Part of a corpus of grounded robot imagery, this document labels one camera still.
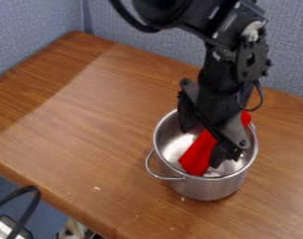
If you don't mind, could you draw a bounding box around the stainless steel pot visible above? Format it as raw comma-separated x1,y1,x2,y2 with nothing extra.
146,110,258,201

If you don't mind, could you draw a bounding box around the red rectangular block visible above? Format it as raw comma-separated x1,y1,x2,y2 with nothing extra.
178,109,254,177

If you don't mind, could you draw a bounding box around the white object under table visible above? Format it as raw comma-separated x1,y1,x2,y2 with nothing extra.
55,218,102,239

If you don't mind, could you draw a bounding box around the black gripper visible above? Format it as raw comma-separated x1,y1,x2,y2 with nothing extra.
178,65,253,168

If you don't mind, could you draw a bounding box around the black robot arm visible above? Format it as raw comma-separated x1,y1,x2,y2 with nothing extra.
109,0,273,168

